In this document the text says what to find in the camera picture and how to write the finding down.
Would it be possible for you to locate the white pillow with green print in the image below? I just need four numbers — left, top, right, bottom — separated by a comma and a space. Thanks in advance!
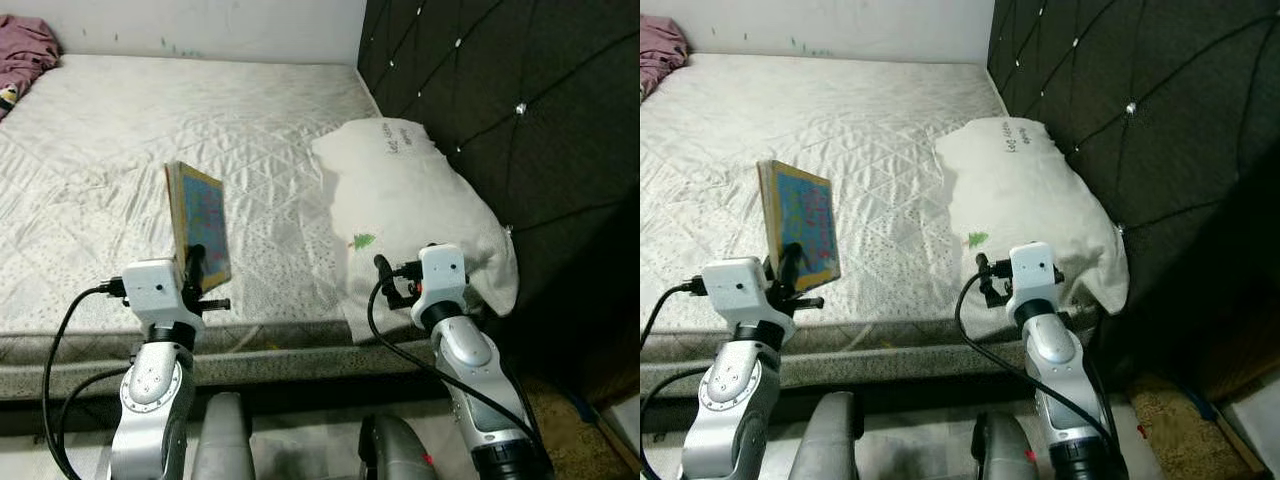
933, 117, 1131, 319
310, 118, 521, 346

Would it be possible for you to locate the white quilted mattress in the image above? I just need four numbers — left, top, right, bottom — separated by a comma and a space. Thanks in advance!
640, 52, 1131, 401
0, 52, 521, 403

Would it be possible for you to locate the grey robot left leg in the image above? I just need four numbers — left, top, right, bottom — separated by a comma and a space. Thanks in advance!
190, 392, 256, 480
790, 392, 866, 480

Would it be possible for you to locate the grey robot leg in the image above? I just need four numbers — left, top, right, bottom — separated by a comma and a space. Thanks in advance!
190, 392, 256, 480
358, 413, 441, 480
790, 392, 866, 480
972, 410, 1051, 480

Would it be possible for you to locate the grey robot right leg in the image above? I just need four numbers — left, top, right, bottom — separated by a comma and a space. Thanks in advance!
358, 413, 441, 480
972, 410, 1051, 480

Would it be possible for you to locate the black bed base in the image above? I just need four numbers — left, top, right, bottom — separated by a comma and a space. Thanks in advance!
0, 370, 451, 436
640, 372, 1041, 436

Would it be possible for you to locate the black tufted headboard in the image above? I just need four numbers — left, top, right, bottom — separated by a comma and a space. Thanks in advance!
357, 0, 641, 401
987, 0, 1280, 401

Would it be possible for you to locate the brown shaggy rug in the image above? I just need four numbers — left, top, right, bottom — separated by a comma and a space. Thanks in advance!
1130, 375, 1251, 480
520, 375, 626, 480

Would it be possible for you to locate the purple penguin print blanket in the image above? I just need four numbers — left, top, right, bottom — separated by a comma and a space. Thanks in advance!
0, 13, 63, 121
640, 15, 691, 99

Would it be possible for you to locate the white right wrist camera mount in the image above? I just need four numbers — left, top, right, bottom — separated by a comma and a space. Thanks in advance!
415, 243, 469, 326
1005, 241, 1063, 321

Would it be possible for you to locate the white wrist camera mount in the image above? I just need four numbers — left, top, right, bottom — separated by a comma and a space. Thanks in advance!
122, 258, 206, 336
415, 243, 469, 326
700, 257, 796, 336
1005, 241, 1063, 321

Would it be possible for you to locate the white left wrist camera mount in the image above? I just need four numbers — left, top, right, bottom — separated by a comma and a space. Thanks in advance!
700, 257, 796, 336
122, 258, 206, 336

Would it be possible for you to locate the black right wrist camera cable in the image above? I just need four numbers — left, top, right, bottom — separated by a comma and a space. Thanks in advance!
366, 278, 553, 466
955, 275, 1129, 463

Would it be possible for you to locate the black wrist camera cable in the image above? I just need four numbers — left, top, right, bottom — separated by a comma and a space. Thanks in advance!
955, 275, 1129, 463
366, 278, 553, 466
42, 282, 127, 480
640, 281, 706, 346

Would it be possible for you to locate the black left wrist camera cable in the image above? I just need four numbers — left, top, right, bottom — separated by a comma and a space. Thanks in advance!
640, 281, 706, 346
42, 282, 127, 480

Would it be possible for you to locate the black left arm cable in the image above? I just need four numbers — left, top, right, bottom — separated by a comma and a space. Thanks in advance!
640, 366, 716, 471
55, 365, 136, 471

